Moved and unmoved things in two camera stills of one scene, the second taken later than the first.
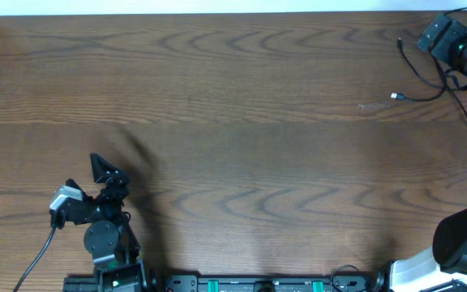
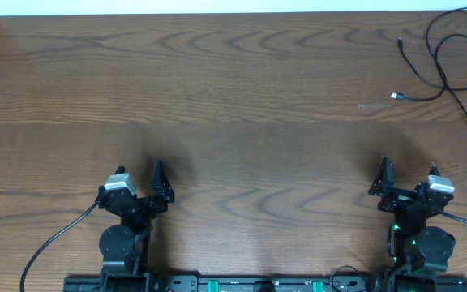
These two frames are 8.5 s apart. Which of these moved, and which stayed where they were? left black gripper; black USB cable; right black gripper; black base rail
Moved: right black gripper; left black gripper
Stayed: black base rail; black USB cable
